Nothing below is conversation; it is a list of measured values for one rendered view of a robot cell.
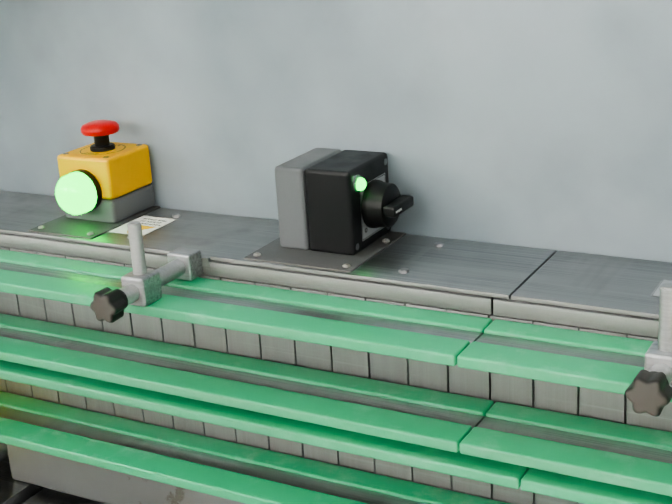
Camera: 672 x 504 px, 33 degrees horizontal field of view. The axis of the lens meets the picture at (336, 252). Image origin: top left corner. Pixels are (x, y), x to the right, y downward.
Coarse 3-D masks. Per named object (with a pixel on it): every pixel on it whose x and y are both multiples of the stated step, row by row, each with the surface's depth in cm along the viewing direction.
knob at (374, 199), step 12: (372, 180) 105; (372, 192) 104; (384, 192) 103; (396, 192) 105; (372, 204) 103; (384, 204) 103; (396, 204) 103; (408, 204) 105; (372, 216) 104; (384, 216) 103; (396, 216) 106
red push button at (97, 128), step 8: (96, 120) 120; (104, 120) 120; (112, 120) 120; (88, 128) 118; (96, 128) 118; (104, 128) 118; (112, 128) 118; (96, 136) 119; (104, 136) 119; (96, 144) 119; (104, 144) 119
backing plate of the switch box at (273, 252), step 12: (276, 240) 109; (384, 240) 107; (396, 240) 108; (264, 252) 106; (276, 252) 106; (288, 252) 106; (300, 252) 106; (312, 252) 105; (324, 252) 105; (360, 252) 105; (372, 252) 104; (288, 264) 103; (300, 264) 102; (312, 264) 102; (324, 264) 102; (336, 264) 102; (348, 264) 101; (360, 264) 102
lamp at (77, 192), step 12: (60, 180) 116; (72, 180) 116; (84, 180) 116; (96, 180) 117; (60, 192) 116; (72, 192) 116; (84, 192) 116; (96, 192) 117; (60, 204) 117; (72, 204) 116; (84, 204) 116; (96, 204) 117
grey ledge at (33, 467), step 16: (16, 448) 128; (16, 464) 129; (32, 464) 128; (48, 464) 127; (64, 464) 125; (80, 464) 124; (32, 480) 129; (48, 480) 127; (64, 480) 126; (80, 480) 125; (96, 480) 123; (112, 480) 122; (128, 480) 121; (144, 480) 120; (80, 496) 126; (96, 496) 124; (112, 496) 123; (128, 496) 122; (144, 496) 121; (160, 496) 119; (176, 496) 118; (192, 496) 117; (208, 496) 116
